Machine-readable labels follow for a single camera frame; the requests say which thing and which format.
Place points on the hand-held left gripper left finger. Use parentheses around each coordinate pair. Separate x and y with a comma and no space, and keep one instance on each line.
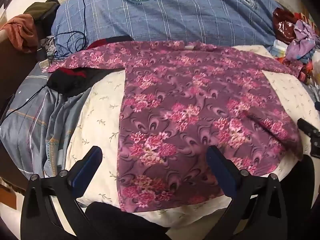
(88,164)

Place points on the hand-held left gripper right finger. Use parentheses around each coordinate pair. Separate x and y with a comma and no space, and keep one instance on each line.
(220,170)

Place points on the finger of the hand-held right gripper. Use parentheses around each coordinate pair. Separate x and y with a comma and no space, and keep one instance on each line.
(307,127)

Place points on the purple floral shirt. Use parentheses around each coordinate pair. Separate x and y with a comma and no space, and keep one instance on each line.
(175,105)

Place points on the cream leaf-print bed sheet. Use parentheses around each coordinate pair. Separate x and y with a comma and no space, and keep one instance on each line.
(100,120)

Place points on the red patterned packet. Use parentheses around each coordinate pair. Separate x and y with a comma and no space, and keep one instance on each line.
(306,72)

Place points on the grey-blue plaid bed sheet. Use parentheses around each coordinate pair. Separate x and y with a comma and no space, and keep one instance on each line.
(30,120)

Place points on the light blue packet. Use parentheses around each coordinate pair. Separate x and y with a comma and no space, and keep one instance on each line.
(278,47)

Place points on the black and red garment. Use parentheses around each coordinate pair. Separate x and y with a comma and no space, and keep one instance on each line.
(65,82)

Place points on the light purple cloth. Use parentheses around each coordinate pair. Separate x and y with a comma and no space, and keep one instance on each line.
(300,33)

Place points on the dark red plastic bag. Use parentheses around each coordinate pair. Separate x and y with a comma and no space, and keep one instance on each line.
(285,25)

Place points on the grey cloth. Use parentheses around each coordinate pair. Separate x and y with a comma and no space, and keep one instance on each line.
(50,45)

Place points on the orange cloth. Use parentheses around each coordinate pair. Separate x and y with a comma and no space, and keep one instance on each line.
(18,30)

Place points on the olive green cloth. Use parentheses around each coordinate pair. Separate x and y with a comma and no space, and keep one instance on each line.
(41,8)

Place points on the blue striped quilt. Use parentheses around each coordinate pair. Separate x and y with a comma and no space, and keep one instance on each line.
(162,17)

